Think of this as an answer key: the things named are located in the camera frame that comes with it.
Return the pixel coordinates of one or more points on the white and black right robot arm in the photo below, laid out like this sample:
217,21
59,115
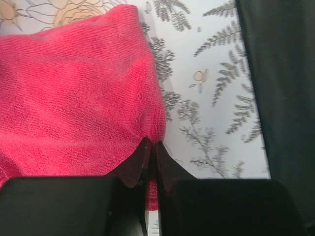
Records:
279,37

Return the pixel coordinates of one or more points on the red microfiber towel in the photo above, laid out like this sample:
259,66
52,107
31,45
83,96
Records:
78,99

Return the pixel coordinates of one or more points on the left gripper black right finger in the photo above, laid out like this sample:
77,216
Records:
221,207

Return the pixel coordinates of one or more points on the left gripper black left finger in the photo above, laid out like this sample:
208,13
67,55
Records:
111,205

